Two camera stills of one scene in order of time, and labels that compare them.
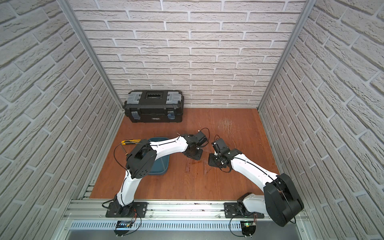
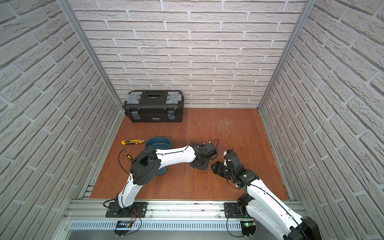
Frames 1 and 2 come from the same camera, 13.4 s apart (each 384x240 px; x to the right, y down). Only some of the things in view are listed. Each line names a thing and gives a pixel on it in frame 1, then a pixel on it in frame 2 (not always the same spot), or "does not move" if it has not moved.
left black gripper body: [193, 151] → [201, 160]
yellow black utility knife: [128, 141] does not move
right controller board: [248, 227] does not move
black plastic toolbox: [158, 106] does not move
